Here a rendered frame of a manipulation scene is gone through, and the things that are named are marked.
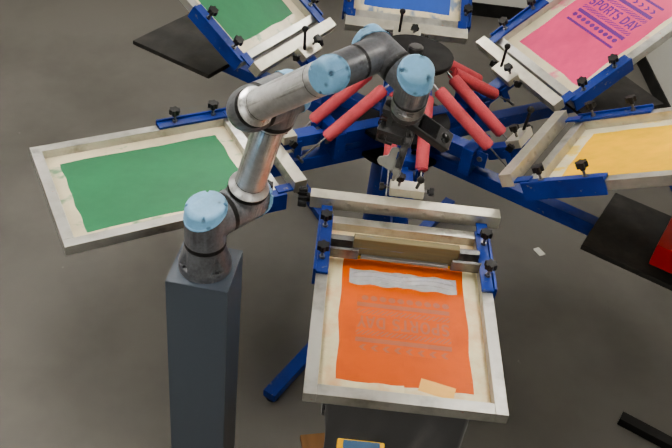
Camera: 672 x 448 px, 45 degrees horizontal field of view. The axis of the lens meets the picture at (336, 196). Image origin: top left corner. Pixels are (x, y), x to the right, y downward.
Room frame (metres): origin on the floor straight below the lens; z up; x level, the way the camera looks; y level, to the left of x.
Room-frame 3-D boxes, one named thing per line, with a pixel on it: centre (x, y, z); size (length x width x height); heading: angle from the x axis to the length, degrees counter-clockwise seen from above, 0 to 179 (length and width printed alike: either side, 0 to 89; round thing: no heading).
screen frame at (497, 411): (1.85, -0.26, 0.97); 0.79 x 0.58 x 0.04; 1
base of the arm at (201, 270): (1.68, 0.35, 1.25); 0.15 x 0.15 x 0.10
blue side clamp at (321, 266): (2.08, 0.02, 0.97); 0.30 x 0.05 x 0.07; 1
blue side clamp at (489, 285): (2.09, -0.53, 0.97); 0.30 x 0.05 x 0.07; 1
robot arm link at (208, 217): (1.69, 0.34, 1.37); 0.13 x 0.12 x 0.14; 141
